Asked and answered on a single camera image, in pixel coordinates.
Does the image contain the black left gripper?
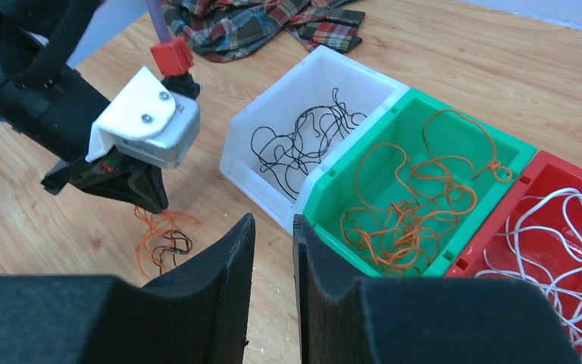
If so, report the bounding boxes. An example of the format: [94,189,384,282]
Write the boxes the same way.
[41,147,169,214]

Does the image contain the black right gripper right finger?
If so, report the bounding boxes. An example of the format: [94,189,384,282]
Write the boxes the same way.
[293,215,580,363]

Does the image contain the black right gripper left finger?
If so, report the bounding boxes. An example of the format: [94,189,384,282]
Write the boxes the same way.
[0,214,255,363]

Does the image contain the small black cable loop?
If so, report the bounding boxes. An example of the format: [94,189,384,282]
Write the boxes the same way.
[151,230,194,275]

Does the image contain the white cable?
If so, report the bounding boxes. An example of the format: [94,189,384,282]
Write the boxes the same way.
[474,187,582,364]

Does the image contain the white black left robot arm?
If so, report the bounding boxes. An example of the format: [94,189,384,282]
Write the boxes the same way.
[0,1,168,213]

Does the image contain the green plastic bin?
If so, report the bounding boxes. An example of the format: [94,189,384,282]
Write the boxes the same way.
[303,89,537,277]

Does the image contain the white plastic bin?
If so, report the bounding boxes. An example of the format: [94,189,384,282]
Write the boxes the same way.
[219,46,408,232]

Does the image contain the plaid flannel shirt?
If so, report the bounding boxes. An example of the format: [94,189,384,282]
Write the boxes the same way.
[160,0,366,63]

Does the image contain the red plastic bin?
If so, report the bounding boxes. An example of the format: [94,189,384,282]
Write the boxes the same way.
[447,152,582,360]

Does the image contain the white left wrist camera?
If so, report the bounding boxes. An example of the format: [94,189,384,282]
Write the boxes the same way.
[84,67,201,169]

